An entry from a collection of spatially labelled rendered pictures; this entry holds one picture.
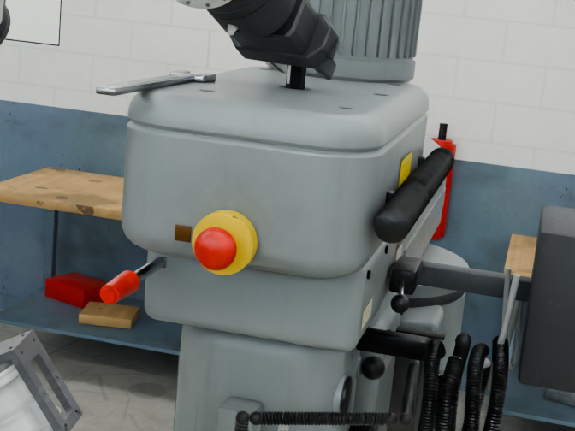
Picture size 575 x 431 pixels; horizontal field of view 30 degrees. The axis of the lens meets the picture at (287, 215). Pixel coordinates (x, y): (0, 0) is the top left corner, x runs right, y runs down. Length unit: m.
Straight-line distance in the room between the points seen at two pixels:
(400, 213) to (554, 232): 0.43
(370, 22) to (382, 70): 0.06
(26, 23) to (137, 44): 0.64
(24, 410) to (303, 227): 0.30
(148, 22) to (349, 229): 4.80
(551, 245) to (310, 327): 0.41
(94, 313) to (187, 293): 4.32
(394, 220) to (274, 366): 0.26
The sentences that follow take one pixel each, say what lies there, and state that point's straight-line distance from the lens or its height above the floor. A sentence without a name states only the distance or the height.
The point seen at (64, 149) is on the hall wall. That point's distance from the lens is 6.01.
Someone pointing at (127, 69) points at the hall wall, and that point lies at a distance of 5.83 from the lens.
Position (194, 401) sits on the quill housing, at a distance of 1.24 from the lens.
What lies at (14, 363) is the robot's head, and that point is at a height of 1.68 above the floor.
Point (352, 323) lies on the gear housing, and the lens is 1.12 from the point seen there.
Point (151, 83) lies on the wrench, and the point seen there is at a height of 1.90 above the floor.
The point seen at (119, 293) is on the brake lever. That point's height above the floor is 1.70.
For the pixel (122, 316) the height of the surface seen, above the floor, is 0.28.
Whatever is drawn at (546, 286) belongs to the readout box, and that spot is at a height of 1.65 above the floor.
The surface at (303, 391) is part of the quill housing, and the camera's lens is 1.20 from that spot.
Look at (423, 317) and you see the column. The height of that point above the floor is 1.53.
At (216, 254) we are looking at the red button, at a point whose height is 1.76.
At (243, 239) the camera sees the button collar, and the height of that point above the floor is 1.77.
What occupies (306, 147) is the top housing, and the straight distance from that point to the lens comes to 0.99.
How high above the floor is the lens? 2.01
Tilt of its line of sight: 12 degrees down
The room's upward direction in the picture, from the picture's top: 6 degrees clockwise
